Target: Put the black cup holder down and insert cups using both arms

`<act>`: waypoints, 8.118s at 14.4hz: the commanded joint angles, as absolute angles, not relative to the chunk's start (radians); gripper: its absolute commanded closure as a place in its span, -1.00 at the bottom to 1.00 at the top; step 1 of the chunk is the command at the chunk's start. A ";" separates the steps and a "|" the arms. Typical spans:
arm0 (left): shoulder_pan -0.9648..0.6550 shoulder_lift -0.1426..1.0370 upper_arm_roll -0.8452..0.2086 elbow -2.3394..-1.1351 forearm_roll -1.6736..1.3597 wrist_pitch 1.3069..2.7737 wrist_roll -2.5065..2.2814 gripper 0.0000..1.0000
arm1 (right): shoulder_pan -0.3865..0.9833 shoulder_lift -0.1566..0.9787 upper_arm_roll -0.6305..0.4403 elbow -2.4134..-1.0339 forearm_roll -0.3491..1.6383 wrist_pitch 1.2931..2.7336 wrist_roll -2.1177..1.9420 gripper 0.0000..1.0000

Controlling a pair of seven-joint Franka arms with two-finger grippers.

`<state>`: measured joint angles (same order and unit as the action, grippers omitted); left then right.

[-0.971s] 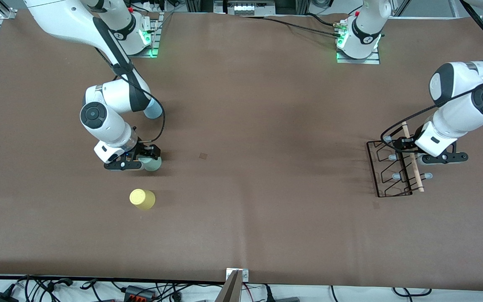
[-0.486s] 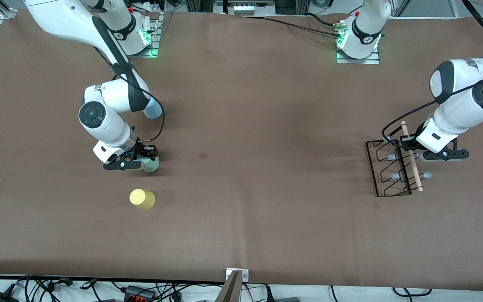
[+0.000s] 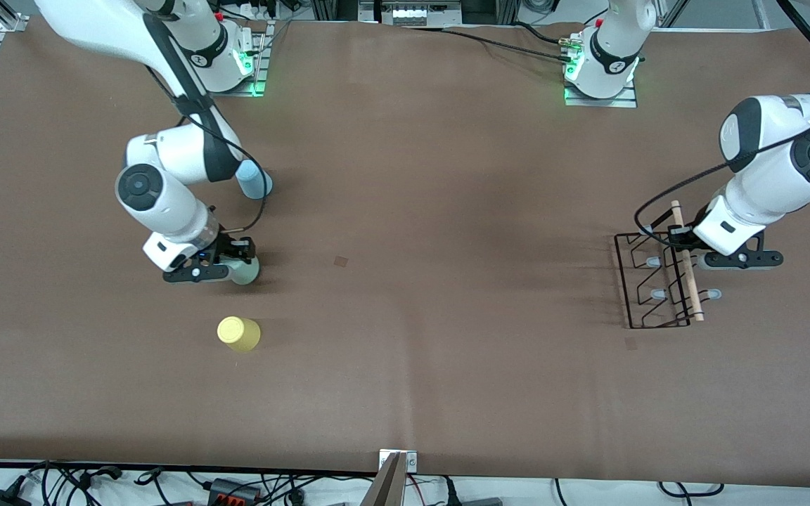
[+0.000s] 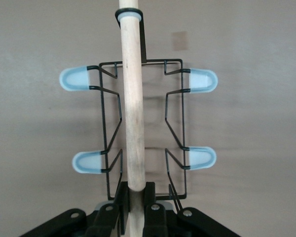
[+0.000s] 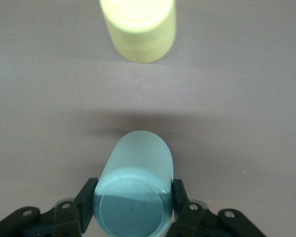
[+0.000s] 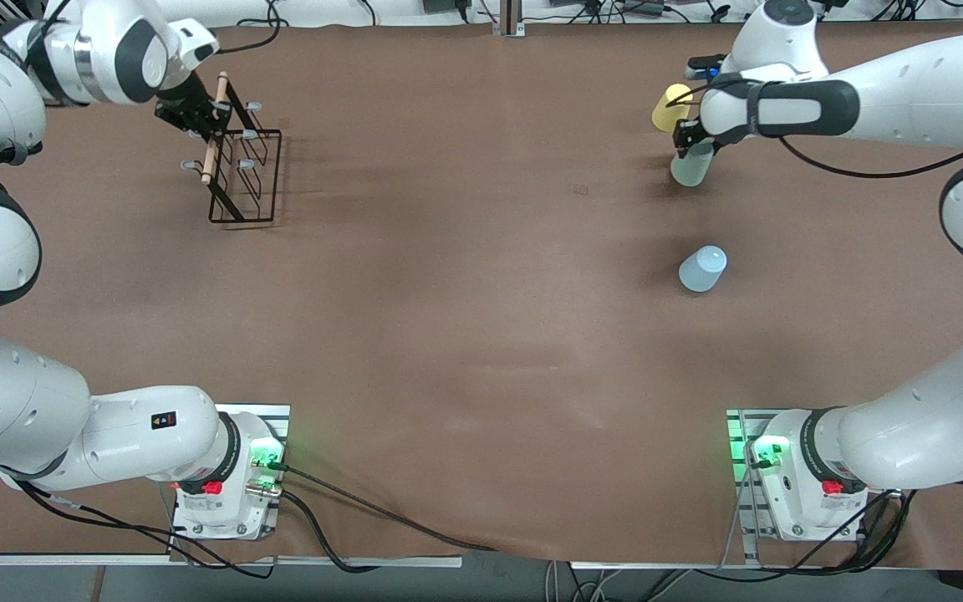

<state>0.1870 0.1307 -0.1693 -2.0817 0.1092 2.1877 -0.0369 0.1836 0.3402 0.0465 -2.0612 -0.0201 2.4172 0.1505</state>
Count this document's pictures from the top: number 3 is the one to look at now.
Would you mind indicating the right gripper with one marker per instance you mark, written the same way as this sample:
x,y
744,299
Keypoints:
x,y
230,247

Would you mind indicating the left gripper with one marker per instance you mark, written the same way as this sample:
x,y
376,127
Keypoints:
x,y
679,235

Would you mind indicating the pale green plastic cup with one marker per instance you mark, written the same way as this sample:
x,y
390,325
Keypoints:
x,y
247,273

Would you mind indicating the yellow plastic cup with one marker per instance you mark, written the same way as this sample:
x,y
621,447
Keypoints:
x,y
240,334

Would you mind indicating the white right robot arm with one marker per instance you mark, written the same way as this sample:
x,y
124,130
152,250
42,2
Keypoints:
x,y
166,197

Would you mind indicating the light blue plastic cup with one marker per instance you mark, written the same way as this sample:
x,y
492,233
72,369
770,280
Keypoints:
x,y
257,184

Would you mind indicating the black orange connector box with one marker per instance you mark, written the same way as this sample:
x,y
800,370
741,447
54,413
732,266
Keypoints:
x,y
233,490

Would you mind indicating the brown table cover sheet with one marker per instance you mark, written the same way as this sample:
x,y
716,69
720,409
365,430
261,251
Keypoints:
x,y
447,386

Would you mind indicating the white power strip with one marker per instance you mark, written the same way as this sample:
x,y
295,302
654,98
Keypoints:
x,y
419,14

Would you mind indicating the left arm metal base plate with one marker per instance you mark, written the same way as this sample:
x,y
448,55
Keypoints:
x,y
602,102

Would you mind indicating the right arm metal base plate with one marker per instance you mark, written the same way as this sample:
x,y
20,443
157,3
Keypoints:
x,y
250,88

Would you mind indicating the small metal bracket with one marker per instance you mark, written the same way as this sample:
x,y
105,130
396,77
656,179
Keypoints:
x,y
412,462

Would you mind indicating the grey metal post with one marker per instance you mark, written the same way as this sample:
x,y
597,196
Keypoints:
x,y
385,488

